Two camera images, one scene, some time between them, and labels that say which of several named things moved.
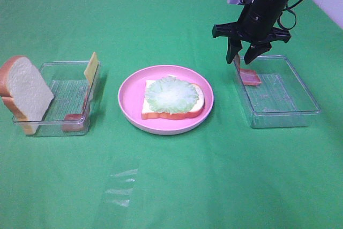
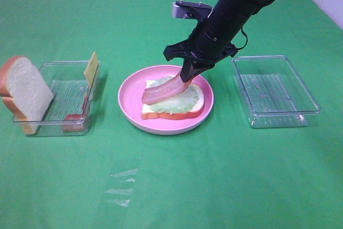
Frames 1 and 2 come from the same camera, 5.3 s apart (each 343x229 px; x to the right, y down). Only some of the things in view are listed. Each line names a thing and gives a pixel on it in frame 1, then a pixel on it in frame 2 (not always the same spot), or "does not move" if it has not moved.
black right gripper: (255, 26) to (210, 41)
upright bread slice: (24, 91) does not move
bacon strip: (74, 122) does not move
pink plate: (131, 94) does not move
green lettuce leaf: (171, 95) does not move
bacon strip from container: (249, 77) to (153, 94)
